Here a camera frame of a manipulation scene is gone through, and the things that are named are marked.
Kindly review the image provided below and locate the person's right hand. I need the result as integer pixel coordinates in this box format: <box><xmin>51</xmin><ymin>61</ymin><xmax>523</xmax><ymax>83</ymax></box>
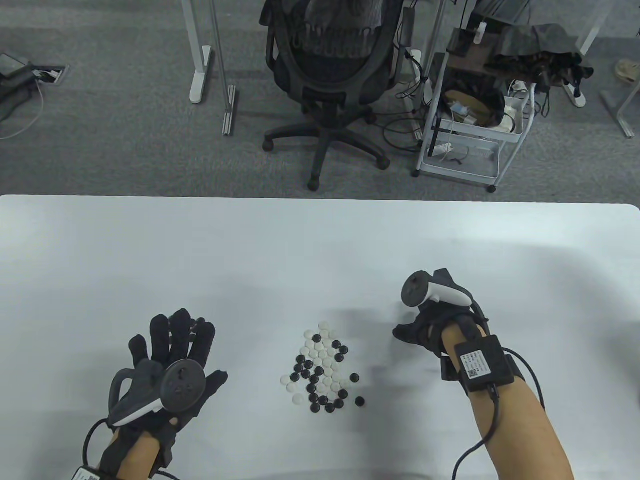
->
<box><xmin>392</xmin><ymin>268</ymin><xmax>491</xmax><ymax>359</ymax></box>

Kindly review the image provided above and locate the person's left hand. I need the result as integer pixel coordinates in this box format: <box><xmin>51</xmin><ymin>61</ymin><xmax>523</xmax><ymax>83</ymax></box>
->
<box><xmin>128</xmin><ymin>308</ymin><xmax>230</xmax><ymax>467</ymax></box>

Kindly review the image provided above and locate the mixed black white go stones pile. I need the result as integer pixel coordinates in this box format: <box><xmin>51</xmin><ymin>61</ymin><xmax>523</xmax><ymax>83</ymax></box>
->
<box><xmin>280</xmin><ymin>321</ymin><xmax>365</xmax><ymax>414</ymax></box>

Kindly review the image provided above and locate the person's right forearm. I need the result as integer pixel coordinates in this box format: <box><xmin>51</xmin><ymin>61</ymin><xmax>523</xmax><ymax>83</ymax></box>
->
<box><xmin>439</xmin><ymin>322</ymin><xmax>576</xmax><ymax>480</ymax></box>

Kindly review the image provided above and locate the person's left forearm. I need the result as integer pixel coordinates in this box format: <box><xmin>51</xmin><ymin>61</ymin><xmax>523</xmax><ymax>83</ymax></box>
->
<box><xmin>97</xmin><ymin>427</ymin><xmax>163</xmax><ymax>480</ymax></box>

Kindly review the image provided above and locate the grey white right hand controller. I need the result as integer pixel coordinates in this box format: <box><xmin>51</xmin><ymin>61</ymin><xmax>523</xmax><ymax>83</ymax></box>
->
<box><xmin>401</xmin><ymin>270</ymin><xmax>474</xmax><ymax>307</ymax></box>

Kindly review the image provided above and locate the grey white hand controller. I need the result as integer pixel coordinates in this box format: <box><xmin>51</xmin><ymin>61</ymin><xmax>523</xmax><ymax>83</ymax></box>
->
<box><xmin>108</xmin><ymin>359</ymin><xmax>207</xmax><ymax>428</ymax></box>
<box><xmin>401</xmin><ymin>270</ymin><xmax>474</xmax><ymax>307</ymax></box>

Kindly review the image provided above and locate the grey white left hand controller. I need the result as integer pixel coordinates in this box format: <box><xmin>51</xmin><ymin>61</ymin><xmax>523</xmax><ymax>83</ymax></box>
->
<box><xmin>108</xmin><ymin>359</ymin><xmax>207</xmax><ymax>428</ymax></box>

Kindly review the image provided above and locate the white utility cart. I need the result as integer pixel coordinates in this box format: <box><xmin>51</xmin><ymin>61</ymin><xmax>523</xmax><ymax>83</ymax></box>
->
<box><xmin>411</xmin><ymin>27</ymin><xmax>538</xmax><ymax>194</ymax></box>

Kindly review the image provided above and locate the black mesh office chair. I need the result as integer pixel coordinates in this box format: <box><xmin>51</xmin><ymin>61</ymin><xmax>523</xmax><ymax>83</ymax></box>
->
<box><xmin>260</xmin><ymin>0</ymin><xmax>405</xmax><ymax>192</ymax></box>

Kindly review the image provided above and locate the white desk leg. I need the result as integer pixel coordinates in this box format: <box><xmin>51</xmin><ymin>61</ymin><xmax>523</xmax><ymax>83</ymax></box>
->
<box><xmin>580</xmin><ymin>0</ymin><xmax>616</xmax><ymax>56</ymax></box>
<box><xmin>181</xmin><ymin>0</ymin><xmax>213</xmax><ymax>105</ymax></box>

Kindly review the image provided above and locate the white power strip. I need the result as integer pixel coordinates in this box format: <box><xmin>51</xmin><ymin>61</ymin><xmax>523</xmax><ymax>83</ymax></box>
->
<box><xmin>560</xmin><ymin>79</ymin><xmax>587</xmax><ymax>108</ymax></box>

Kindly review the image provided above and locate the grey metal floor foot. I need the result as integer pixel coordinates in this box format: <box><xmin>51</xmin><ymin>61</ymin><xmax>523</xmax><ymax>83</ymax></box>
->
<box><xmin>600</xmin><ymin>89</ymin><xmax>636</xmax><ymax>139</ymax></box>

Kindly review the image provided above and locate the floor socket box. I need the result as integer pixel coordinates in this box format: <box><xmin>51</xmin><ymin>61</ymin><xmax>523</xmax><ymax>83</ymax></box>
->
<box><xmin>31</xmin><ymin>64</ymin><xmax>68</xmax><ymax>86</ymax></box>

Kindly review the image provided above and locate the black power adapter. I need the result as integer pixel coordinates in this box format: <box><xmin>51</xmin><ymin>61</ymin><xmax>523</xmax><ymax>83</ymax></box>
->
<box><xmin>398</xmin><ymin>7</ymin><xmax>417</xmax><ymax>49</ymax></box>

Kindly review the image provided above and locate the black cloth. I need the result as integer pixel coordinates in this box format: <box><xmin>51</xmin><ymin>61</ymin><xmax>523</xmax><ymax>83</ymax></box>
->
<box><xmin>485</xmin><ymin>22</ymin><xmax>596</xmax><ymax>86</ymax></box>

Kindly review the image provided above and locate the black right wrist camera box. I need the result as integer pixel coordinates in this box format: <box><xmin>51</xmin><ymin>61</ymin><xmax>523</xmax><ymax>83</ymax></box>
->
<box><xmin>453</xmin><ymin>335</ymin><xmax>517</xmax><ymax>398</ymax></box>

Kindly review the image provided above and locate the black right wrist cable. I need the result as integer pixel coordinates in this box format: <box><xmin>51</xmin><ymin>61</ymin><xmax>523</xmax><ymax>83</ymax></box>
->
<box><xmin>452</xmin><ymin>349</ymin><xmax>549</xmax><ymax>480</ymax></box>

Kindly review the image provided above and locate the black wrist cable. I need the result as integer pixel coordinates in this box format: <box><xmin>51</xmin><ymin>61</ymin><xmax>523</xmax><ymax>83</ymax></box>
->
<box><xmin>452</xmin><ymin>349</ymin><xmax>549</xmax><ymax>480</ymax></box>
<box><xmin>81</xmin><ymin>419</ymin><xmax>113</xmax><ymax>467</ymax></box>

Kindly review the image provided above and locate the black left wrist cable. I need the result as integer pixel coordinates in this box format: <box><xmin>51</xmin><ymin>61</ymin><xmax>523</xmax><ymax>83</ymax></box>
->
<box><xmin>81</xmin><ymin>419</ymin><xmax>113</xmax><ymax>467</ymax></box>

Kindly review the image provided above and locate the aluminium profile post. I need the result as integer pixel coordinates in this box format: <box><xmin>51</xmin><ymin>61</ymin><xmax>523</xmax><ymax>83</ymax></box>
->
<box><xmin>207</xmin><ymin>0</ymin><xmax>237</xmax><ymax>136</ymax></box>

